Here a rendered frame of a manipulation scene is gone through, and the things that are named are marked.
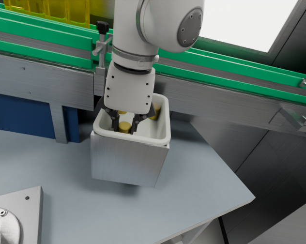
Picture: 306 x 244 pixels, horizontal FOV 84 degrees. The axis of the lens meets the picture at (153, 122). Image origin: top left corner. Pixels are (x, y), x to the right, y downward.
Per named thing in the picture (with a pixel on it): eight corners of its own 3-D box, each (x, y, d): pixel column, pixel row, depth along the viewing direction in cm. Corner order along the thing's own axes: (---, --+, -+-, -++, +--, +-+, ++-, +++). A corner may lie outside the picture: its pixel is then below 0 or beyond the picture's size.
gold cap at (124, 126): (129, 144, 44) (130, 130, 41) (114, 141, 43) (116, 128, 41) (130, 134, 47) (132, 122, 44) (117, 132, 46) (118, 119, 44)
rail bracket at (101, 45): (115, 62, 56) (118, 18, 48) (100, 83, 42) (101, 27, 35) (106, 60, 55) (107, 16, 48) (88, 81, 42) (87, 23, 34)
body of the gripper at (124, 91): (159, 59, 36) (149, 103, 43) (111, 48, 35) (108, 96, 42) (160, 72, 30) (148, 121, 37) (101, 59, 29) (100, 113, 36)
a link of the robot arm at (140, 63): (160, 48, 35) (156, 62, 37) (116, 38, 34) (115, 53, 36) (160, 60, 29) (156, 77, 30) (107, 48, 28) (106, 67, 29)
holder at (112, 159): (156, 126, 68) (166, 91, 59) (154, 188, 46) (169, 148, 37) (114, 117, 67) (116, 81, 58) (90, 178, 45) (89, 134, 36)
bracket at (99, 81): (113, 84, 58) (114, 64, 54) (105, 97, 51) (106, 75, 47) (102, 82, 58) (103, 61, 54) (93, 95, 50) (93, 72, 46)
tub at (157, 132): (161, 117, 59) (168, 95, 54) (162, 170, 41) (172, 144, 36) (112, 107, 58) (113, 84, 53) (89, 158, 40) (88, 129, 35)
